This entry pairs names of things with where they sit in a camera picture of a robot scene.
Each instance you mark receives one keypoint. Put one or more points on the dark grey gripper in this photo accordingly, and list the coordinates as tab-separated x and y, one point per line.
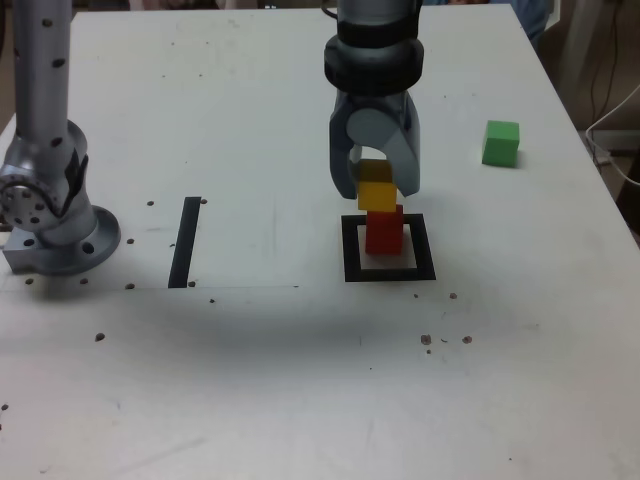
375	100

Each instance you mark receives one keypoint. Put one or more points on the yellow cube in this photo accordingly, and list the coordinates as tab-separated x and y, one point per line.
375	196

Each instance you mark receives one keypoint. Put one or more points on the red cube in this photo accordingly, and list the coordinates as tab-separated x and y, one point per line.
382	235

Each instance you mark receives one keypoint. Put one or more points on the green cube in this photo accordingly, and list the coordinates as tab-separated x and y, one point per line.
500	145

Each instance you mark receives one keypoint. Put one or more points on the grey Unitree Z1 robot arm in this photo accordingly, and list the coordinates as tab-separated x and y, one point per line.
40	100

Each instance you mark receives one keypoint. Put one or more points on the black tape square outline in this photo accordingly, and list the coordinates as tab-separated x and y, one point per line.
385	275

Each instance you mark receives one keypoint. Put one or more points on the black tape strip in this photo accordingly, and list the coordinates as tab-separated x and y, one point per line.
184	240

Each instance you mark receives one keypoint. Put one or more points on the person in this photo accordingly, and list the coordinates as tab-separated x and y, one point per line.
532	20

